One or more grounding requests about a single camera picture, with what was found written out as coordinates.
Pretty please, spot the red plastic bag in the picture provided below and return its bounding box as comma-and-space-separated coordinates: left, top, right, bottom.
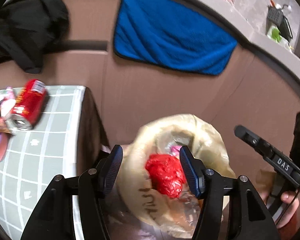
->
145, 154, 186, 198

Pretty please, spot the red soda can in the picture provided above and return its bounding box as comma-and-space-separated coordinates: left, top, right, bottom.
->
11, 79, 47, 130

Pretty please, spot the white pink candy wrapper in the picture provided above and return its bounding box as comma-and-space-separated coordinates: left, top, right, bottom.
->
0, 86, 16, 120

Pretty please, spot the trash bin with yellow bag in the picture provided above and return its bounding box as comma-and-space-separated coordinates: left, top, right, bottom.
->
116, 114, 236, 238

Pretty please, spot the right hand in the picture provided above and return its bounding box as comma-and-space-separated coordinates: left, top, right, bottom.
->
276, 191, 300, 229

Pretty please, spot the green grid tablecloth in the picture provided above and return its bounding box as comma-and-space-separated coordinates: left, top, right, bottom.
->
0, 86, 85, 239

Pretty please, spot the green plastic bag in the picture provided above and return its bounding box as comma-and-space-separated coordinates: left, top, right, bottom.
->
267, 25, 290, 49

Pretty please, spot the black utensil rack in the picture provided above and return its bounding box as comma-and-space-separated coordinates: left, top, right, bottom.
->
267, 0, 293, 42

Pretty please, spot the blue towel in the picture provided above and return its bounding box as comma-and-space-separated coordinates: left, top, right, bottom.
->
113, 0, 238, 76

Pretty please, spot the black jacket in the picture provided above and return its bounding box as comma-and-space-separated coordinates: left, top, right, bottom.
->
0, 0, 69, 74

